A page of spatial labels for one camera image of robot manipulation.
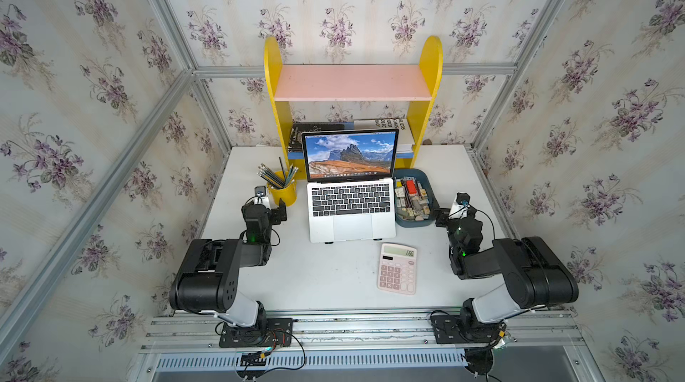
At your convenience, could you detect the silver laptop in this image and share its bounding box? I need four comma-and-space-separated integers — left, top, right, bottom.
301, 128, 399, 244

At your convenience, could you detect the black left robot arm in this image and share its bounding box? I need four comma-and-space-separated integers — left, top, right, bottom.
169, 201, 287, 330

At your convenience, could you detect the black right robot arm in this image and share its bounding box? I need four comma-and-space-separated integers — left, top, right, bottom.
432, 205, 579, 343

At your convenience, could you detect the yellow pencil cup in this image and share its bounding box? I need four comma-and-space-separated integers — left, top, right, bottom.
267, 181, 296, 207

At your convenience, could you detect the blue tray of small items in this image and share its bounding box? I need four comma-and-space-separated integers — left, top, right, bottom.
392, 169, 440, 228

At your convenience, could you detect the black book gold emblem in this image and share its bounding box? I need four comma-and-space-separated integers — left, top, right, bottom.
288, 122, 346, 153

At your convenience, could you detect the pink calculator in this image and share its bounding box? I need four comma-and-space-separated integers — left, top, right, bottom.
376, 243, 417, 296

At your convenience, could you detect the white book black lettering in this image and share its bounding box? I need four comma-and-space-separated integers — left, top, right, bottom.
353, 118, 415, 158

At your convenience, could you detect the yellow pink blue shelf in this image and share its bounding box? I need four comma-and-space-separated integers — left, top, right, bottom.
264, 36, 444, 180

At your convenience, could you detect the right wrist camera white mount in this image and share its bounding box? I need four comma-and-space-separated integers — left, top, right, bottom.
449, 192, 470, 219

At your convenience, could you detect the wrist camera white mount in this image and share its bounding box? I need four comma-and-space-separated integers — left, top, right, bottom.
252, 186, 271, 209
449, 192, 470, 219

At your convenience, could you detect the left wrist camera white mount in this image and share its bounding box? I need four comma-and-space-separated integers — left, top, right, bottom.
252, 186, 271, 209

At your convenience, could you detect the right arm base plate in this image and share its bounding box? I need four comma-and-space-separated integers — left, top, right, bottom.
429, 310, 507, 346

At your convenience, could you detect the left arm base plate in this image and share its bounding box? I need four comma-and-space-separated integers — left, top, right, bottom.
219, 318, 294, 348

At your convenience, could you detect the aluminium mounting rail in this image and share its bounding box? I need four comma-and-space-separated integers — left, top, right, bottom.
128, 308, 602, 381

